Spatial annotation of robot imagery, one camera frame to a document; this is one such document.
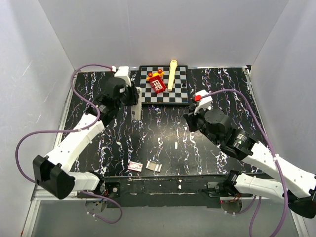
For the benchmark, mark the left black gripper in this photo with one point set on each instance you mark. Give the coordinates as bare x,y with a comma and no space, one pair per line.
134,96

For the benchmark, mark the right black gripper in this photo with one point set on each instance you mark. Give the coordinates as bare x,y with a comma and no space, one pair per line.
191,118

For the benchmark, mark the grey metal stapler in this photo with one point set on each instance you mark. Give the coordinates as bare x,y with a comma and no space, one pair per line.
136,110

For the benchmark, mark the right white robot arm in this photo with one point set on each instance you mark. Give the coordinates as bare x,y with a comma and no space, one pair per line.
288,181

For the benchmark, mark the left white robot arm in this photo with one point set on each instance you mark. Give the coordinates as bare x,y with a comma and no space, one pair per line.
52,172

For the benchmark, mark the red toy brick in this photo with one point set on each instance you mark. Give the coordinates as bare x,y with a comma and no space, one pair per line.
157,84

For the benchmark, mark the yellow toy piece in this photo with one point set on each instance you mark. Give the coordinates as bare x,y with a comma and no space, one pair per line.
159,73

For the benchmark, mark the cream toy microphone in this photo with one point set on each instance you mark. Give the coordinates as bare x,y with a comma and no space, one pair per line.
172,69

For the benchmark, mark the red white staple box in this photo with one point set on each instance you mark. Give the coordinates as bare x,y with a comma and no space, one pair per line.
134,166

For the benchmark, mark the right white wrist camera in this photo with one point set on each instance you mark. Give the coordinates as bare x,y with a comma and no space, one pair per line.
202,101

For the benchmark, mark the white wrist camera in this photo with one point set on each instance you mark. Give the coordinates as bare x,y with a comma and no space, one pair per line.
123,72
202,101

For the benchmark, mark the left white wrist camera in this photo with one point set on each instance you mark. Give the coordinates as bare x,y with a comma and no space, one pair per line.
123,72

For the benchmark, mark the black base frame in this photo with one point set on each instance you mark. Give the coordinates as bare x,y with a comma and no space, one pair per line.
160,191

